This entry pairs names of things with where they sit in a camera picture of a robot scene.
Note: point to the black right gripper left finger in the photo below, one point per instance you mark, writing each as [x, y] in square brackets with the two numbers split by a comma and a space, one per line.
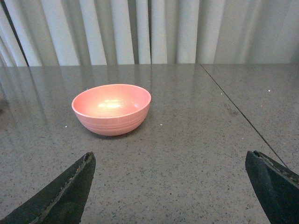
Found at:
[62, 201]

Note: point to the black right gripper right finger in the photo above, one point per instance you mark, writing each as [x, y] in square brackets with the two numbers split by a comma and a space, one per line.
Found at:
[276, 187]

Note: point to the pink plastic bowl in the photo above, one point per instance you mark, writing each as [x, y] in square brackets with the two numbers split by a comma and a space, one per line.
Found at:
[112, 109]

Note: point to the white pleated curtain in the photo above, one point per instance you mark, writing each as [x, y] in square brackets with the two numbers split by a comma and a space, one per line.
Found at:
[108, 32]

